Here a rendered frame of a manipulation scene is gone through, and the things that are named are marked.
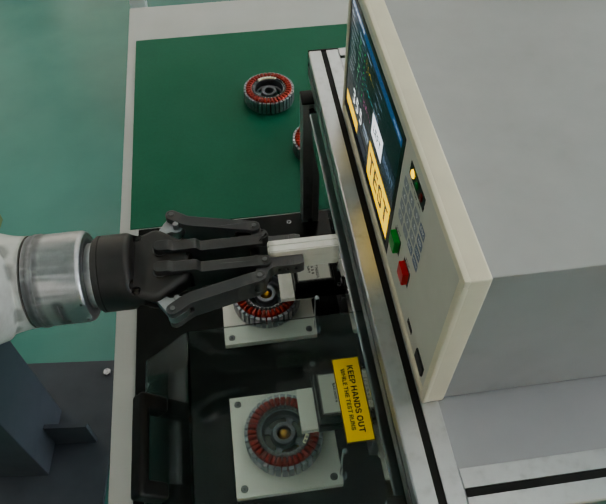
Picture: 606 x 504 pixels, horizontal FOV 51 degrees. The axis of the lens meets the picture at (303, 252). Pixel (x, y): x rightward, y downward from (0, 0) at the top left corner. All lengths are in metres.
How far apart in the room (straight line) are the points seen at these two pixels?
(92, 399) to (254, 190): 0.89
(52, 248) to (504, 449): 0.45
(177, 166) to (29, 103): 1.58
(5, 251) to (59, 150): 1.98
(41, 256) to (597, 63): 0.55
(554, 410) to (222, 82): 1.11
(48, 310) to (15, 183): 1.93
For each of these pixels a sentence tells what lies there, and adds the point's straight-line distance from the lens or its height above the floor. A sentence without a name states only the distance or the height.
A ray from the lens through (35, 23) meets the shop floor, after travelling 3.33.
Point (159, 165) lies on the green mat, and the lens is 1.36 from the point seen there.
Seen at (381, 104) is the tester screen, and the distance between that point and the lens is 0.67.
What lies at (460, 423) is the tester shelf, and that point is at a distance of 0.64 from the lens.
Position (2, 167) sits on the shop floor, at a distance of 2.63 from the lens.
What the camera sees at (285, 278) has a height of 0.83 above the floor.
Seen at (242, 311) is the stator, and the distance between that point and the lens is 1.03.
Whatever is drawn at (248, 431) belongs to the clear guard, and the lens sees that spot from 0.67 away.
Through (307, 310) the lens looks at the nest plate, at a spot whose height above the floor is 0.78.
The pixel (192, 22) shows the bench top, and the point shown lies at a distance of 1.75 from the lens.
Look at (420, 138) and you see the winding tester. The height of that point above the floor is 1.32.
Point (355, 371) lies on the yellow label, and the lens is 0.70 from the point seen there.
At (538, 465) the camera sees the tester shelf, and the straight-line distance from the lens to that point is 0.64.
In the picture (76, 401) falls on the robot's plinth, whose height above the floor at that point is 0.02.
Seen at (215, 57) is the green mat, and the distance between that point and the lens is 1.62.
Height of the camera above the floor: 1.69
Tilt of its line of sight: 53 degrees down
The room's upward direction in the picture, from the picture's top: straight up
